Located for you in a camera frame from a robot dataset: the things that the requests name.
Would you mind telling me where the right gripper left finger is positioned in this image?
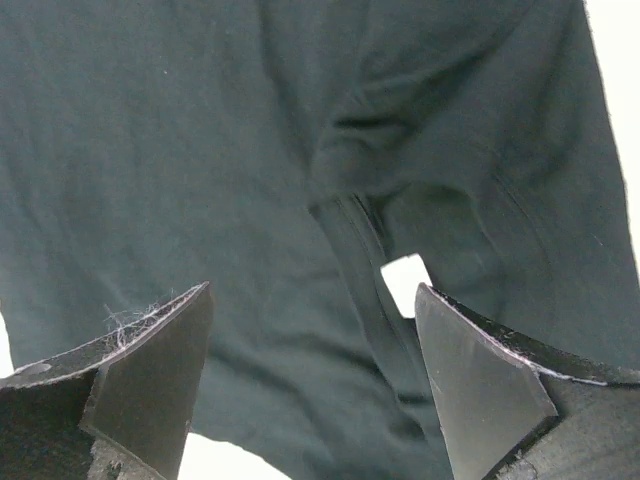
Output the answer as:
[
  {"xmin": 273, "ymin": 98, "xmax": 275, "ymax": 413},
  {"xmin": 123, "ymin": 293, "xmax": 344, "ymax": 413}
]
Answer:
[{"xmin": 1, "ymin": 283, "xmax": 213, "ymax": 479}]

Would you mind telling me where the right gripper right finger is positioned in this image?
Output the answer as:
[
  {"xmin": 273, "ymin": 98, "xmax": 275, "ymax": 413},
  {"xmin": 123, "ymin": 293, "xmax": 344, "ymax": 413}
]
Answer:
[{"xmin": 415, "ymin": 284, "xmax": 639, "ymax": 480}]

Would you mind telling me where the black t-shirt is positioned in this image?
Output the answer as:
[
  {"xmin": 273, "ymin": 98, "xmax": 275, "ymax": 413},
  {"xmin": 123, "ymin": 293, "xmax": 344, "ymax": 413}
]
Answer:
[{"xmin": 1, "ymin": 1, "xmax": 639, "ymax": 479}]

